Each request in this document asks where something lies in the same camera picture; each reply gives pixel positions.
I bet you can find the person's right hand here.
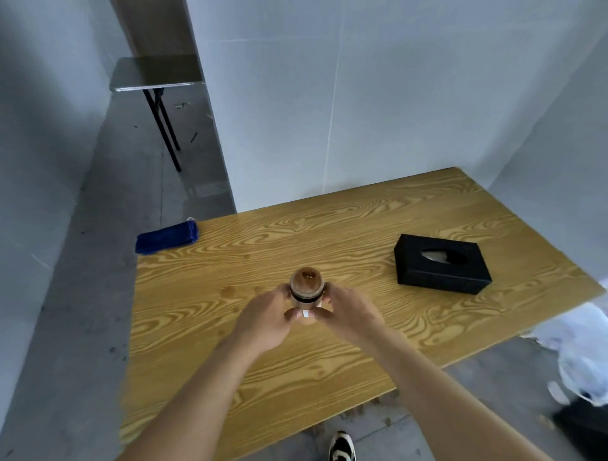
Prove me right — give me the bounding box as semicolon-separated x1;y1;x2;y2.
310;282;386;350

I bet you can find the person's left hand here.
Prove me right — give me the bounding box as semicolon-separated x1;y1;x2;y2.
232;284;303;353

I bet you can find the brown glass jar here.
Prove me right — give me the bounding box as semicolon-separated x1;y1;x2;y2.
289;267;326;325

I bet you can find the person's right forearm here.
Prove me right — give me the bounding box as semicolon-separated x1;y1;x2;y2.
354;325;554;461

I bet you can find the person's left forearm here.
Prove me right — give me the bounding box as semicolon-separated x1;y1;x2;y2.
116;328;264;461

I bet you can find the wooden table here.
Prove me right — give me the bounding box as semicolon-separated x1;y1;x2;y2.
119;167;605;461

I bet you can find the black tissue box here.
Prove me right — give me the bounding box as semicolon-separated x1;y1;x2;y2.
394;234;493;295

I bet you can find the black and white shoe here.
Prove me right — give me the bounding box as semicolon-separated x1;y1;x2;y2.
329;431;356;461

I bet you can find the blue folded cloth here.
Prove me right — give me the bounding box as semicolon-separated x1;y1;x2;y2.
135;218;200;256

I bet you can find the white plastic bag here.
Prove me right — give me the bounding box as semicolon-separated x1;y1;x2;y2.
522;280;608;407

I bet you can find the grey folding table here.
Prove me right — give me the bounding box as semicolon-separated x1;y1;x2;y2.
110;54;205;173

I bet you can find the black bag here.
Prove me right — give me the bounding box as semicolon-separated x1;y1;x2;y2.
552;398;608;461

